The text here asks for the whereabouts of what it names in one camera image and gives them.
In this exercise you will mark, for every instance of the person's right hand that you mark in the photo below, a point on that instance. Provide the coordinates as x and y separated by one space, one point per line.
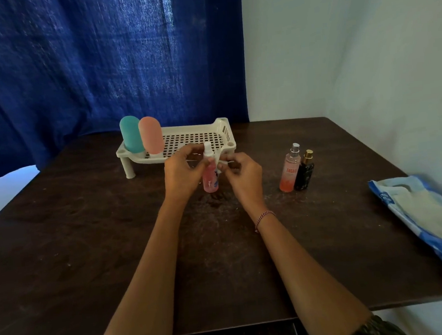
247 182

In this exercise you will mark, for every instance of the person's left hand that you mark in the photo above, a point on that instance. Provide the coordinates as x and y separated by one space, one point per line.
179 176

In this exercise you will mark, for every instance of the person's right fingers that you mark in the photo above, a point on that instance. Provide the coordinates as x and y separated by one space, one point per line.
230 167

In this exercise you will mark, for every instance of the person's left fingers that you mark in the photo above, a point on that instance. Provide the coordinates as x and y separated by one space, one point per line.
193 149

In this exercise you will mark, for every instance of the small pink spray bottle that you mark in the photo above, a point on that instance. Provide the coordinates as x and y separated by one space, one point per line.
210 181

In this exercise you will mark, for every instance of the person's left forearm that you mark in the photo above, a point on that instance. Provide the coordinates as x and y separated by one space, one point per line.
156 266

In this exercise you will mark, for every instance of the person's right forearm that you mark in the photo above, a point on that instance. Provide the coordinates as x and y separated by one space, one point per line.
301 269

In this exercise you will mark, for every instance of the white perforated plastic rack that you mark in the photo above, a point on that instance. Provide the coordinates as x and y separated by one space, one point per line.
188 139

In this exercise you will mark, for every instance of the pink rounded bottle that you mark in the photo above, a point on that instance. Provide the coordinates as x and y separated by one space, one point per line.
151 136

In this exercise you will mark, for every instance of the pink silver-capped perfume bottle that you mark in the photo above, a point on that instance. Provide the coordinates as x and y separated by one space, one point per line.
289 173

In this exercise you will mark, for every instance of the teal rounded bottle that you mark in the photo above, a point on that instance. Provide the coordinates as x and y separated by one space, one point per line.
131 136

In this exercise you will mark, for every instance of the black gold-capped perfume bottle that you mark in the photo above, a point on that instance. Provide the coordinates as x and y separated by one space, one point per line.
304 174

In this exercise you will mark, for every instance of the blue curtain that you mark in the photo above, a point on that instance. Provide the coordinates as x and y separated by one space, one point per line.
102 60

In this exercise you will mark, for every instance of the blue and white plastic bag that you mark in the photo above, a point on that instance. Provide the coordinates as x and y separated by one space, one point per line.
427 218

